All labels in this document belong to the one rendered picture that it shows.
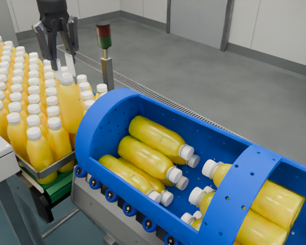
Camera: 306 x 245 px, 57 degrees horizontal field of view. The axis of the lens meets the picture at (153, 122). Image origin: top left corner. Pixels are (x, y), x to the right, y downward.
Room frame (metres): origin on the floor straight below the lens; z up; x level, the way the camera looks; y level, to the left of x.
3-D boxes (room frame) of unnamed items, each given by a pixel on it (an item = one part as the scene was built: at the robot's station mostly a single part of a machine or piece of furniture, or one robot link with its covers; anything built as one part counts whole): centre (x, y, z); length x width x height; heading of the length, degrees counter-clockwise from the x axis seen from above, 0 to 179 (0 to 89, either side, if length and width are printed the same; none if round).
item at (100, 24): (1.26, 0.22, 1.18); 0.06 x 0.06 x 0.16
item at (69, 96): (0.80, 0.27, 1.12); 0.07 x 0.07 x 0.19
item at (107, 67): (1.26, 0.22, 0.55); 0.04 x 0.04 x 1.10; 49
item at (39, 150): (0.69, 0.36, 0.99); 0.07 x 0.07 x 0.19
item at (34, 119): (0.76, 0.39, 1.09); 0.04 x 0.04 x 0.02
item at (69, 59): (0.81, 0.25, 1.26); 0.03 x 0.01 x 0.07; 49
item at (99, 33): (1.26, 0.22, 1.23); 0.06 x 0.06 x 0.04
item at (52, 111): (0.81, 0.34, 1.09); 0.04 x 0.04 x 0.02
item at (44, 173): (0.78, 0.23, 0.96); 0.40 x 0.01 x 0.03; 139
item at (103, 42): (1.26, 0.22, 1.18); 0.06 x 0.06 x 0.05
